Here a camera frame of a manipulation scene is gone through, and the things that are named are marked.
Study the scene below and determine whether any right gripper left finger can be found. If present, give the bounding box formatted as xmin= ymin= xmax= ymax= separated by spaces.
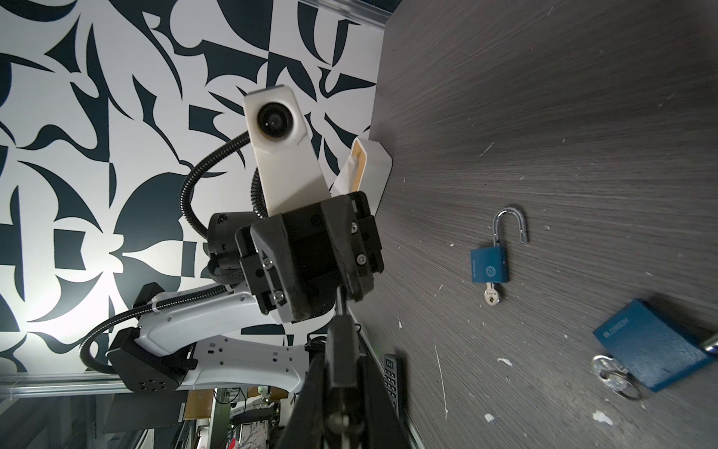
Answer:
xmin=277 ymin=355 xmax=326 ymax=449

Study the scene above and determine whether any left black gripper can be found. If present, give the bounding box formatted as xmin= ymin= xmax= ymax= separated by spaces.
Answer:
xmin=235 ymin=192 xmax=384 ymax=323

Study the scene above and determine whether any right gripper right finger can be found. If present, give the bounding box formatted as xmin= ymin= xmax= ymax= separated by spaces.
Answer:
xmin=360 ymin=355 xmax=409 ymax=449

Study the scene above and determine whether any small black padlock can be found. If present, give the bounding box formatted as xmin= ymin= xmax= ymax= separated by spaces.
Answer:
xmin=324 ymin=284 xmax=363 ymax=439

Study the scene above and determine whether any blue padlock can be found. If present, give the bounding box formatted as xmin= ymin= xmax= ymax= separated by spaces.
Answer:
xmin=470 ymin=207 xmax=529 ymax=306
xmin=591 ymin=299 xmax=717 ymax=400

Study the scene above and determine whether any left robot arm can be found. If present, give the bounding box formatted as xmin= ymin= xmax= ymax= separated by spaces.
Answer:
xmin=80 ymin=138 xmax=392 ymax=394

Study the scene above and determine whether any black remote control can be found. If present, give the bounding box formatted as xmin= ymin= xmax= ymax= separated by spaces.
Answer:
xmin=383 ymin=354 xmax=407 ymax=423

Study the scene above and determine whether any tissue box wooden lid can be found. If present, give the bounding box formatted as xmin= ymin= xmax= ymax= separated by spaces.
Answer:
xmin=330 ymin=138 xmax=393 ymax=215

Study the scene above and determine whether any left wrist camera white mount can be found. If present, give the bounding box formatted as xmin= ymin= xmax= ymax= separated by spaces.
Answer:
xmin=243 ymin=85 xmax=330 ymax=216

